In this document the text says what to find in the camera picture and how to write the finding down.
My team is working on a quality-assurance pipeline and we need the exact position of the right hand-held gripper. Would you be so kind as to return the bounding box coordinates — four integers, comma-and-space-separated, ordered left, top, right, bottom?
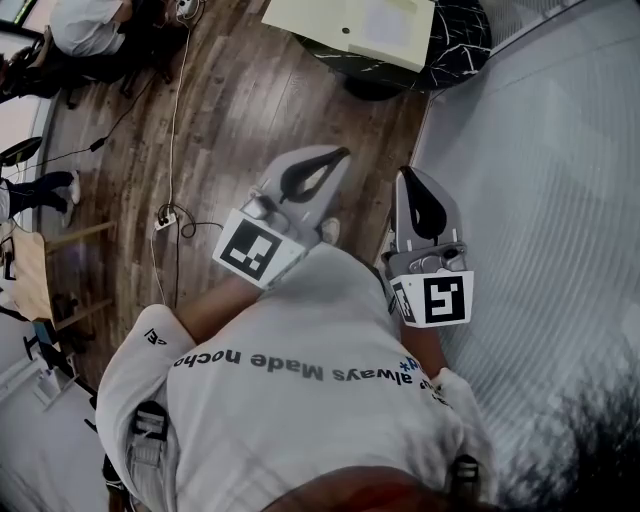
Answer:
382, 166, 475, 329

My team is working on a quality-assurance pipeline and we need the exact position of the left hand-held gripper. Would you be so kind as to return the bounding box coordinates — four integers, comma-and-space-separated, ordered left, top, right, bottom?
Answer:
212, 145, 352, 291

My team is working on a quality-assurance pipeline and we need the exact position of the cream folder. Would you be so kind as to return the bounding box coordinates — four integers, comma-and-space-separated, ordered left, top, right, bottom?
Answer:
260, 0, 436, 75

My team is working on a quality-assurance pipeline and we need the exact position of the person's left forearm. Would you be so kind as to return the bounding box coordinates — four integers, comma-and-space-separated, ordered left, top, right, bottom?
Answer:
174, 273, 262, 346

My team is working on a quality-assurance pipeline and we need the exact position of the person's right forearm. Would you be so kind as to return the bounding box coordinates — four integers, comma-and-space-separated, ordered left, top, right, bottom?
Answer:
399, 319, 450, 382

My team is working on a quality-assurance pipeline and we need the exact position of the person's white shoe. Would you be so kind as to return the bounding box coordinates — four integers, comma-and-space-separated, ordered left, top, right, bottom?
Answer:
319, 217, 342, 247

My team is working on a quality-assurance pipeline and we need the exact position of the black marble round table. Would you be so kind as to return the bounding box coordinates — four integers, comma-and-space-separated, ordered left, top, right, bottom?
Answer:
292, 0, 494, 101

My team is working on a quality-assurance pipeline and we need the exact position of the white paper sheet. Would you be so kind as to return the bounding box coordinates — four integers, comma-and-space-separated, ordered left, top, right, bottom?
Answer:
360, 2, 417, 47

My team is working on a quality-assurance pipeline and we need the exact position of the black office chair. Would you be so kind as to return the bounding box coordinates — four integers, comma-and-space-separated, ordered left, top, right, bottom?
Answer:
0, 135, 44, 169
0, 34, 174, 109

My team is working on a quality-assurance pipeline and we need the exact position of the person's white printed t-shirt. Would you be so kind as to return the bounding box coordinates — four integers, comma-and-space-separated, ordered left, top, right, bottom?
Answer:
94, 243, 497, 512

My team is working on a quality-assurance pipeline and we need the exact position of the person's chin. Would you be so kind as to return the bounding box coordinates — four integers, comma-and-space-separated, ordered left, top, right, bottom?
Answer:
262, 464, 454, 512

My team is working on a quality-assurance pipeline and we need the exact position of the wooden table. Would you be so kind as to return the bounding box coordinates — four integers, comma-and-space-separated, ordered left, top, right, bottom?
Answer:
9, 219, 117, 332

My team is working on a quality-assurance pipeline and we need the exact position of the black metal stand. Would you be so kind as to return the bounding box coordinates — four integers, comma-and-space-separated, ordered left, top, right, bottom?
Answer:
22, 319, 99, 401

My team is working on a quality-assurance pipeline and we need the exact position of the computer monitor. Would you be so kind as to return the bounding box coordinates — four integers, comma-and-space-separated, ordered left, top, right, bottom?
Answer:
0, 0, 36, 26

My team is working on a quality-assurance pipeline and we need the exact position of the looped black cable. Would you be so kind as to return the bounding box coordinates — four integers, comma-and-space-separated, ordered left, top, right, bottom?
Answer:
159, 202, 225, 309

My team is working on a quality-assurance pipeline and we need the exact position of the long white cable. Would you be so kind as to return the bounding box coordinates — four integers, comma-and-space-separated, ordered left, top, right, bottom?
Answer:
166, 17, 194, 217

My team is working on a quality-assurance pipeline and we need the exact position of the short white cable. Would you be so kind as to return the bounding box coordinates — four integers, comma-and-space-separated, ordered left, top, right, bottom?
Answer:
149, 227, 169, 307

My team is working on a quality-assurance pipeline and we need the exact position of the black power adapter cable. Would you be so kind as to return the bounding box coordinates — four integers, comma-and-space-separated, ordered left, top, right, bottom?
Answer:
14, 69, 166, 174

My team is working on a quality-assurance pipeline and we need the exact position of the grey harness strap with buckle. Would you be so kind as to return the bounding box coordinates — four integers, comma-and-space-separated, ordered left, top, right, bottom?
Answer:
448, 453, 482, 504
127, 399, 170, 471

